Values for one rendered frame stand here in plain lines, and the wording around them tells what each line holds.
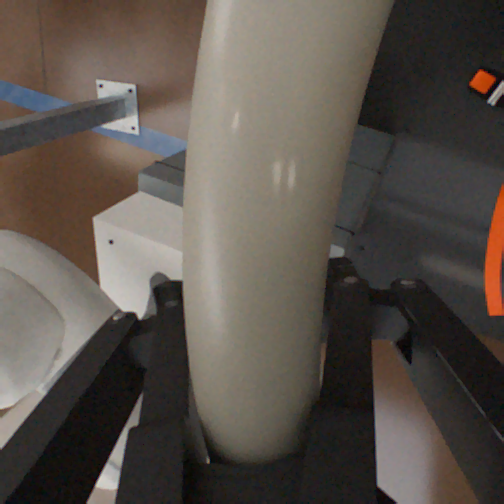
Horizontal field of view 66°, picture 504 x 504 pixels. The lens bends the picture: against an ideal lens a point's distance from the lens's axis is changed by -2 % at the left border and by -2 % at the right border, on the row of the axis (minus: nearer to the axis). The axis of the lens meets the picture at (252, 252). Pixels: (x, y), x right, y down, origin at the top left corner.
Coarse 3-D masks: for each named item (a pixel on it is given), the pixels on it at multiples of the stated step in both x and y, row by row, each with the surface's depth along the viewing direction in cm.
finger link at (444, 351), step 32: (416, 288) 13; (416, 320) 11; (448, 320) 11; (416, 352) 11; (448, 352) 10; (480, 352) 9; (416, 384) 12; (448, 384) 9; (480, 384) 8; (448, 416) 9; (480, 416) 8; (480, 448) 8; (480, 480) 8
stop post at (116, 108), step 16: (96, 80) 160; (112, 96) 160; (128, 96) 157; (48, 112) 133; (64, 112) 134; (80, 112) 140; (96, 112) 147; (112, 112) 154; (128, 112) 161; (0, 128) 114; (16, 128) 118; (32, 128) 123; (48, 128) 129; (64, 128) 135; (80, 128) 142; (112, 128) 168; (128, 128) 165; (0, 144) 115; (16, 144) 120; (32, 144) 125
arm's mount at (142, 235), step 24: (96, 216) 64; (120, 216) 65; (144, 216) 66; (168, 216) 68; (96, 240) 66; (120, 240) 64; (144, 240) 62; (168, 240) 62; (120, 264) 67; (144, 264) 65; (168, 264) 63; (120, 288) 71; (144, 288) 68; (144, 312) 72
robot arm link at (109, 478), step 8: (136, 408) 49; (136, 416) 48; (128, 424) 47; (136, 424) 48; (120, 440) 47; (120, 448) 46; (112, 456) 46; (120, 456) 46; (112, 464) 46; (120, 464) 47; (104, 472) 46; (112, 472) 46; (104, 480) 48; (112, 480) 47; (104, 488) 50; (112, 488) 49
